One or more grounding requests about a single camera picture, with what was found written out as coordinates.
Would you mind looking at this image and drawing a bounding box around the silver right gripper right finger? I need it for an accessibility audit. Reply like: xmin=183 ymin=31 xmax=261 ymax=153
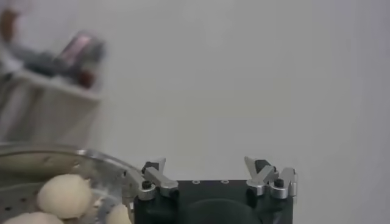
xmin=243 ymin=156 xmax=298 ymax=200

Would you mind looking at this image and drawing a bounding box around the stainless steel steamer basket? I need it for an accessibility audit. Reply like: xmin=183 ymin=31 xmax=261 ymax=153
xmin=0 ymin=142 xmax=144 ymax=224

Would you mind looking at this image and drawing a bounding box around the white steamed baozi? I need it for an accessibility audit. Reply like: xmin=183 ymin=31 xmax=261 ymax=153
xmin=36 ymin=173 xmax=94 ymax=220
xmin=106 ymin=203 xmax=133 ymax=224
xmin=2 ymin=211 xmax=65 ymax=224

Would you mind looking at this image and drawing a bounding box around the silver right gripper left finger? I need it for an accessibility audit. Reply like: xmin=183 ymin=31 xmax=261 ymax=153
xmin=123 ymin=156 xmax=180 ymax=201

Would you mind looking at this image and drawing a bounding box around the white side desk with cup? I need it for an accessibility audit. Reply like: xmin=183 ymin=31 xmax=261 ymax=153
xmin=0 ymin=68 xmax=103 ymax=147

